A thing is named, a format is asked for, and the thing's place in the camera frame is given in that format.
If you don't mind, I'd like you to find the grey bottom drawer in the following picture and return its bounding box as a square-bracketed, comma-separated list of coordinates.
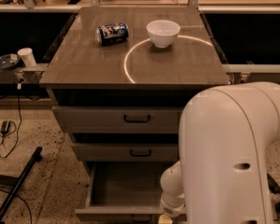
[76, 161, 173, 224]

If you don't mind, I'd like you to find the grey drawer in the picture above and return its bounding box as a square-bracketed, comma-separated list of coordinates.
[71, 143, 179, 161]
[52, 105, 181, 133]
[76, 161, 173, 224]

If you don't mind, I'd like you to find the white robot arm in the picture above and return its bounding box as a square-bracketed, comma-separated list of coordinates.
[160, 82, 280, 224]

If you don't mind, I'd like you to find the grey drawer cabinet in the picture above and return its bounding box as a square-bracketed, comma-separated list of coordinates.
[39, 6, 232, 175]

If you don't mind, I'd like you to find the grey top drawer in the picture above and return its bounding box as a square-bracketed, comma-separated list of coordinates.
[52, 105, 181, 133]

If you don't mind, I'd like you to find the grey middle drawer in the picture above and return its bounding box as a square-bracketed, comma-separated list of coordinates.
[71, 143, 179, 161]

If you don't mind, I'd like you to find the white ceramic bowl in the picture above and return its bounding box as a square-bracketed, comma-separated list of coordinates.
[147, 20, 180, 48]

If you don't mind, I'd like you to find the blue soda can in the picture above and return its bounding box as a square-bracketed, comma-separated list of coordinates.
[96, 22, 129, 46]

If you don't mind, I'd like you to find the white paper cup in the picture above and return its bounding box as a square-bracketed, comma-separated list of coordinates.
[18, 48, 36, 67]

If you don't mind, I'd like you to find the black power adapter left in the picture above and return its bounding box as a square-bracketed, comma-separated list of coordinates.
[0, 120, 10, 134]

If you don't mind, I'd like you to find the dark blue plate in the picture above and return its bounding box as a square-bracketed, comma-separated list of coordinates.
[0, 53, 21, 71]

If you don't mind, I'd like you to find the black power brick right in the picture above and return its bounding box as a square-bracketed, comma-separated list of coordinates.
[267, 174, 280, 194]

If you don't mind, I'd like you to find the black pole stand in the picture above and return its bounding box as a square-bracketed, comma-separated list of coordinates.
[0, 147, 42, 224]

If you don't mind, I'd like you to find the black cable left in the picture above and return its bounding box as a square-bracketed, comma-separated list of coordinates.
[0, 83, 23, 160]

